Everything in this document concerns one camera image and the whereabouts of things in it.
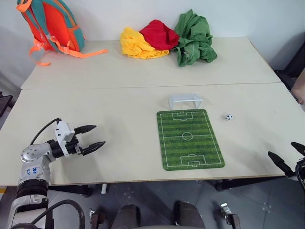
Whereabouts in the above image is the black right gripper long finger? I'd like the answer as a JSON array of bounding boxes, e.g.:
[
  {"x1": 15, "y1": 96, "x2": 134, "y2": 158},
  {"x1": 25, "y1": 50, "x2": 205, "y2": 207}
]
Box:
[{"x1": 267, "y1": 151, "x2": 297, "y2": 178}]

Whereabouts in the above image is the orange teal backpack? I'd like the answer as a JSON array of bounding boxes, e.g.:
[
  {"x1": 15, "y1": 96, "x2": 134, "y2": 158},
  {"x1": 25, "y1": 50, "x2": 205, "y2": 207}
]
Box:
[{"x1": 16, "y1": 0, "x2": 109, "y2": 67}]

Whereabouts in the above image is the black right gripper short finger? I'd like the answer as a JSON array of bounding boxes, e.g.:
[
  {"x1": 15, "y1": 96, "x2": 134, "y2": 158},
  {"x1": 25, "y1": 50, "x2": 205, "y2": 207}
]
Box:
[{"x1": 290, "y1": 142, "x2": 305, "y2": 156}]

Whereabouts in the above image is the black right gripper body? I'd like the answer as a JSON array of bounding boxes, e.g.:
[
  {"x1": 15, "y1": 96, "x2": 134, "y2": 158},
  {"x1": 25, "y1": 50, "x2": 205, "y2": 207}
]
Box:
[{"x1": 295, "y1": 157, "x2": 305, "y2": 191}]

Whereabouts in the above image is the red cloth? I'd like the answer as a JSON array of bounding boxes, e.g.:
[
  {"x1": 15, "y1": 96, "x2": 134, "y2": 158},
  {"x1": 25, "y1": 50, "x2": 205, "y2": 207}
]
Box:
[{"x1": 139, "y1": 20, "x2": 180, "y2": 51}]

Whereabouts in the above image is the yellow cloth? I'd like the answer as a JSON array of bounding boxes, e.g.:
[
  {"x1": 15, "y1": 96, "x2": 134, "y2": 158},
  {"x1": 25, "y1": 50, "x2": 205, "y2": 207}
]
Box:
[{"x1": 120, "y1": 27, "x2": 170, "y2": 60}]

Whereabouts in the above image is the black caster wheel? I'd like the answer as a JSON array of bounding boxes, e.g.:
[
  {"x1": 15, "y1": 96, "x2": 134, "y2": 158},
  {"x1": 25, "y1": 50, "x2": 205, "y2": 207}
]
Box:
[
  {"x1": 219, "y1": 202, "x2": 241, "y2": 226},
  {"x1": 88, "y1": 208, "x2": 106, "y2": 229}
]

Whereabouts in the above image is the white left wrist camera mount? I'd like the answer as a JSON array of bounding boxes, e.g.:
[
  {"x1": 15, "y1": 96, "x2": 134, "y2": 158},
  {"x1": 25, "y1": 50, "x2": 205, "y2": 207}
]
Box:
[{"x1": 54, "y1": 121, "x2": 76, "y2": 157}]

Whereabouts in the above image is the green cloth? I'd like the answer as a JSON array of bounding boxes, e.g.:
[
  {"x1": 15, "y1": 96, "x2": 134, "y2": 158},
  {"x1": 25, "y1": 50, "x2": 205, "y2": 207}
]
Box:
[{"x1": 172, "y1": 9, "x2": 218, "y2": 67}]

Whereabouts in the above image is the black equipment stand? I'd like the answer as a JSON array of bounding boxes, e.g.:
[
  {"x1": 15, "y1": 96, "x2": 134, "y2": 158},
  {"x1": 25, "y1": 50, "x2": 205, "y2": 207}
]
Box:
[{"x1": 0, "y1": 91, "x2": 14, "y2": 118}]

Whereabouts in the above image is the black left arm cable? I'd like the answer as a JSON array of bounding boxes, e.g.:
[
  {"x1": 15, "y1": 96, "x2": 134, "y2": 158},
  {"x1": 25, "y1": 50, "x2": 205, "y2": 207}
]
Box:
[{"x1": 29, "y1": 117, "x2": 61, "y2": 146}]

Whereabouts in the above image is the white miniature goal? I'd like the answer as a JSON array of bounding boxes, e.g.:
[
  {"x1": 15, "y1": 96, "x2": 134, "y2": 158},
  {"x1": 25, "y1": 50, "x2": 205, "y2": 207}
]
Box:
[{"x1": 168, "y1": 94, "x2": 204, "y2": 111}]

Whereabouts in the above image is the green soccer field mat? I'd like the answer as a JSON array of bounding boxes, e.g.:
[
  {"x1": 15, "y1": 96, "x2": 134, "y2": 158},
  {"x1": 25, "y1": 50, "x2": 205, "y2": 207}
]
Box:
[{"x1": 156, "y1": 108, "x2": 225, "y2": 171}]

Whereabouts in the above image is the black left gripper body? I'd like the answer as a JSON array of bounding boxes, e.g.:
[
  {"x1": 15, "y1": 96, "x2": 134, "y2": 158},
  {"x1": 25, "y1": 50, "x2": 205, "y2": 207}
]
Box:
[{"x1": 64, "y1": 135, "x2": 83, "y2": 156}]

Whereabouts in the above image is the dark rounded robot foot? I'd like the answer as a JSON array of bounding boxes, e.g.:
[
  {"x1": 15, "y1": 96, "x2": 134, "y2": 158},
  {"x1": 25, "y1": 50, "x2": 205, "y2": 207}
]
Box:
[
  {"x1": 112, "y1": 204, "x2": 141, "y2": 229},
  {"x1": 173, "y1": 200, "x2": 206, "y2": 229}
]

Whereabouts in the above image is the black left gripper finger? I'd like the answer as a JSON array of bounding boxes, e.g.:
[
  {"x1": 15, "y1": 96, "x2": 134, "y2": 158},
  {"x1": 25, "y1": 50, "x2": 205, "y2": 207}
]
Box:
[
  {"x1": 81, "y1": 141, "x2": 106, "y2": 156},
  {"x1": 73, "y1": 125, "x2": 97, "y2": 135}
]

